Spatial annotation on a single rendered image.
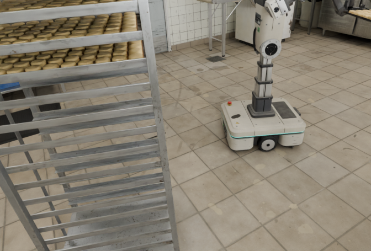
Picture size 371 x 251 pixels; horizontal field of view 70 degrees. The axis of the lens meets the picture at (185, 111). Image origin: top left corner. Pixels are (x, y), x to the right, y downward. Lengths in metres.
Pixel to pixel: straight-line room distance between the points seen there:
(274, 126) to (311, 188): 0.55
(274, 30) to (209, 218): 1.40
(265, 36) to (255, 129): 0.75
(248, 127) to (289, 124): 0.35
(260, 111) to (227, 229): 1.05
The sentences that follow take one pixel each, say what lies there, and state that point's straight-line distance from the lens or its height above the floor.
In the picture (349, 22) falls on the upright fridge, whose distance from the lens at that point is 5.48.
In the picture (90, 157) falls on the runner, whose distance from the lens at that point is 1.13.
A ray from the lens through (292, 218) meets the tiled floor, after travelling 2.01.
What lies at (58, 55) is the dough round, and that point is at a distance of 1.11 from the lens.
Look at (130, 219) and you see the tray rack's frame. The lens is 1.81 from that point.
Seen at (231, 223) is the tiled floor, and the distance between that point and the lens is 1.92.
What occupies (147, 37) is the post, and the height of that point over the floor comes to 1.32.
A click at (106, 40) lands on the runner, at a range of 0.90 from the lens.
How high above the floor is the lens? 1.54
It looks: 31 degrees down
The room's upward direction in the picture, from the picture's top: 4 degrees counter-clockwise
